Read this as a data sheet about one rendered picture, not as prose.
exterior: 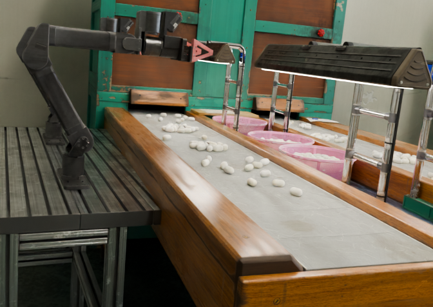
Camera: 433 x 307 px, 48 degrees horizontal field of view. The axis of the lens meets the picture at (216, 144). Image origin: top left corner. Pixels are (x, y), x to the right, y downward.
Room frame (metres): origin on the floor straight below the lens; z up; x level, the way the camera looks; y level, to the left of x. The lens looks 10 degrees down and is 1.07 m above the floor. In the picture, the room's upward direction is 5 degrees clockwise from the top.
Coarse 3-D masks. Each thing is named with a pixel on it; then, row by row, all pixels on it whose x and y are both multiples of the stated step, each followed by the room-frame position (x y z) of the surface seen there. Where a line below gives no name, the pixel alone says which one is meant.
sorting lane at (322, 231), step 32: (160, 128) 2.02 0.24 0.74; (192, 160) 1.47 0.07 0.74; (224, 160) 1.51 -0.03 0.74; (256, 160) 1.56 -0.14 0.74; (224, 192) 1.14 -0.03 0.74; (256, 192) 1.17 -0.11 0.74; (288, 192) 1.19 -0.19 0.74; (320, 192) 1.22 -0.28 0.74; (288, 224) 0.95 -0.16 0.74; (320, 224) 0.96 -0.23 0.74; (352, 224) 0.98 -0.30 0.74; (384, 224) 1.00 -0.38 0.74; (320, 256) 0.80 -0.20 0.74; (352, 256) 0.81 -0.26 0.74; (384, 256) 0.82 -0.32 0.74; (416, 256) 0.84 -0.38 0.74
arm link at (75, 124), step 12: (24, 48) 1.34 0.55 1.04; (48, 60) 1.31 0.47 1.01; (36, 72) 1.30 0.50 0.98; (48, 72) 1.31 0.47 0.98; (48, 84) 1.32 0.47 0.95; (60, 84) 1.33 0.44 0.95; (48, 96) 1.32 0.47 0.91; (60, 96) 1.33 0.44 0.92; (60, 108) 1.33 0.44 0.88; (72, 108) 1.35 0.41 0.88; (60, 120) 1.33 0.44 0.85; (72, 120) 1.34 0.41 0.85; (72, 132) 1.34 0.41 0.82; (84, 132) 1.35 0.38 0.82; (72, 144) 1.34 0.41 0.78
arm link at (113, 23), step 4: (100, 20) 1.99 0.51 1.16; (104, 20) 1.98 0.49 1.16; (108, 20) 1.98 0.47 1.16; (112, 20) 1.98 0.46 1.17; (116, 20) 1.99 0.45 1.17; (100, 24) 1.98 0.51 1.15; (104, 24) 1.98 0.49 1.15; (108, 24) 1.98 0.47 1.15; (112, 24) 1.98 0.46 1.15; (116, 24) 1.99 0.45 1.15; (100, 28) 1.98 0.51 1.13; (104, 28) 1.98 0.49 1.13; (108, 28) 1.98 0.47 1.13; (112, 28) 1.98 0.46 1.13; (116, 28) 1.99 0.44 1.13
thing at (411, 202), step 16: (432, 64) 1.36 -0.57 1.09; (432, 80) 1.35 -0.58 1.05; (432, 96) 1.35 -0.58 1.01; (432, 112) 1.33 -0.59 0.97; (416, 160) 1.36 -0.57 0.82; (432, 160) 1.31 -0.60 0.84; (416, 176) 1.35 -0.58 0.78; (416, 192) 1.35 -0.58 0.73; (416, 208) 1.33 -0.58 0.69; (432, 208) 1.27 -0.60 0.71
